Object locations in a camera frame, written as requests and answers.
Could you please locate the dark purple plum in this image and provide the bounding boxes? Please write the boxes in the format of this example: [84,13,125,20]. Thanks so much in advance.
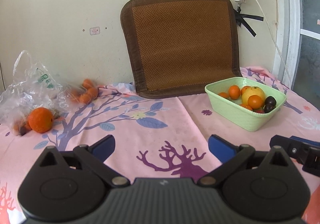
[265,96,277,106]

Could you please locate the small orange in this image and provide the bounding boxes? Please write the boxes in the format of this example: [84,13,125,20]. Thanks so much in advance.
[247,95,264,110]

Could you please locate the light green plastic basket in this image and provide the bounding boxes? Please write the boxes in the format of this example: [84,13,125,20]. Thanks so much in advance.
[204,77,287,132]

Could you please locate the dark plum in basket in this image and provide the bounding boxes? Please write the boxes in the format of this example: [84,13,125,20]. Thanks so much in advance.
[264,104,276,113]

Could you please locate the large orange near bag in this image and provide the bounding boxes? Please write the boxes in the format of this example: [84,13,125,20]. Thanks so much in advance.
[28,107,54,134]

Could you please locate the mandarin in basket left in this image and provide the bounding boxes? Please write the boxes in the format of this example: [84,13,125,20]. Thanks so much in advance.
[228,85,241,100]

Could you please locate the mandarin in basket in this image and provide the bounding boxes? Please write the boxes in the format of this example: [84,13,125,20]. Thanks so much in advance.
[241,86,250,95]
[228,85,241,100]

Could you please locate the large yellow citrus fruit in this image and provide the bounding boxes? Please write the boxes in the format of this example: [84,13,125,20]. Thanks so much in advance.
[241,86,266,105]

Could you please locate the pile of small mandarins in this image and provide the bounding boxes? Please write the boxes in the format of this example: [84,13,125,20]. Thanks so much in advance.
[67,79,99,105]

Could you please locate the pink floral tablecloth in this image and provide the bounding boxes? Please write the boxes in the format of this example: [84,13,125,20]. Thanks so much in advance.
[1,67,319,223]

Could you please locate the mandarin in basket right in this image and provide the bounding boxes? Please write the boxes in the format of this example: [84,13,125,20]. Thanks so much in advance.
[241,86,250,95]

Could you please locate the clear plastic bag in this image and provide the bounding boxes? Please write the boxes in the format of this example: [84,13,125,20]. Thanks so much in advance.
[1,50,75,136]

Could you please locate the brown woven seat cushion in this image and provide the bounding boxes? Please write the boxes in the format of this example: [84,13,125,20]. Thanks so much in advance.
[120,0,241,99]

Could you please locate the black tape strips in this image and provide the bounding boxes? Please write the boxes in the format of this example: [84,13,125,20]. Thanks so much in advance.
[234,5,264,37]

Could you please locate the white power cable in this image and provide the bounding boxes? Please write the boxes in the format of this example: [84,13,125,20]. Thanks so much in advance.
[242,0,293,88]

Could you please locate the white window frame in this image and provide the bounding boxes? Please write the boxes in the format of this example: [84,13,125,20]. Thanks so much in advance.
[272,0,319,89]

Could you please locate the wall sticker label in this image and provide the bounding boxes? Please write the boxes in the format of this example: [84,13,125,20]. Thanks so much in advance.
[89,27,100,35]

